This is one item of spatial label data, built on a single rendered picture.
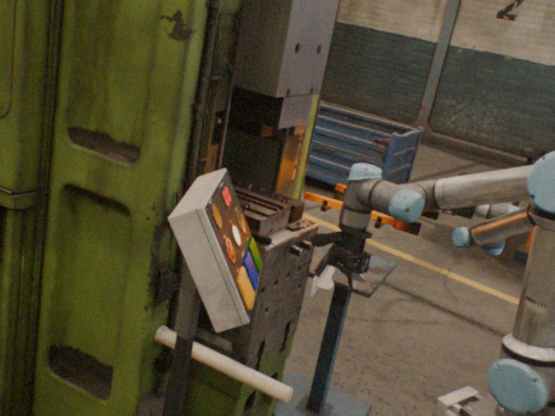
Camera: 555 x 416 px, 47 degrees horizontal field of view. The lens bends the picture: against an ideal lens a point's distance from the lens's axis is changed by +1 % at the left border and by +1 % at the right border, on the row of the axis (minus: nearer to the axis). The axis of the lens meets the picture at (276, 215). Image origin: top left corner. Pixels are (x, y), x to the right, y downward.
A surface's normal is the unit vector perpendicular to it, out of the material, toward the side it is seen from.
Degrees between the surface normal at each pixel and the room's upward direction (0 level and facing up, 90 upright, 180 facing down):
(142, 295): 90
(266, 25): 90
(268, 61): 90
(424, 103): 90
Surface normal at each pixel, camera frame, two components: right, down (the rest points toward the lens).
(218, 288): -0.07, 0.31
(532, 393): -0.69, 0.24
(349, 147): -0.50, 0.18
